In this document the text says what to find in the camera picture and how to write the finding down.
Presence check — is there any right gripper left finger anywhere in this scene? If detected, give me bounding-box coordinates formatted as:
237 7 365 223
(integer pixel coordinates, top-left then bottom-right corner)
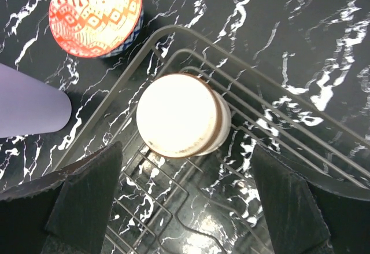
1 142 123 253

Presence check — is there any cream and brown mug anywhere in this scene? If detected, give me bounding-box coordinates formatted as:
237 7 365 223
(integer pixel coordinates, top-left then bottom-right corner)
136 73 231 159

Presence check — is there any wire dish rack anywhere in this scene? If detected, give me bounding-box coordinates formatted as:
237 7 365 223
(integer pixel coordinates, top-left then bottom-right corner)
58 25 369 253

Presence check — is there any purple cup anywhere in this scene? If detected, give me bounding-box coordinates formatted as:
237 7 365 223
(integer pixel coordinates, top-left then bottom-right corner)
1 64 72 138

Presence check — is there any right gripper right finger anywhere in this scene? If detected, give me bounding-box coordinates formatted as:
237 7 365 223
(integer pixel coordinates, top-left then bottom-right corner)
250 145 369 253

